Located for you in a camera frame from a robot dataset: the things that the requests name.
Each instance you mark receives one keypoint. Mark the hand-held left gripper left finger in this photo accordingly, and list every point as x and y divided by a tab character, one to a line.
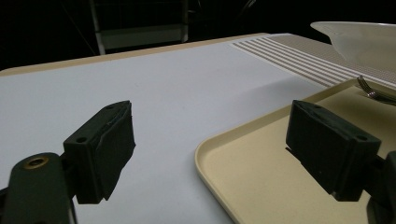
93	155

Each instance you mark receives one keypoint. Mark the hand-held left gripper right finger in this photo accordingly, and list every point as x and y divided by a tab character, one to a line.
331	152

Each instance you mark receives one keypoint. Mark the beige plastic tray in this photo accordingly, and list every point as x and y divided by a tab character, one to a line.
258	180

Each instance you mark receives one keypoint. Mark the white deep plate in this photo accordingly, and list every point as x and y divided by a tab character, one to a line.
364	40

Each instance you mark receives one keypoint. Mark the white table mat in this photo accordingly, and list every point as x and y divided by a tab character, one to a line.
155	87

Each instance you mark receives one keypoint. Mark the grey striped placemat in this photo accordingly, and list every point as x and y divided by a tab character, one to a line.
299	59

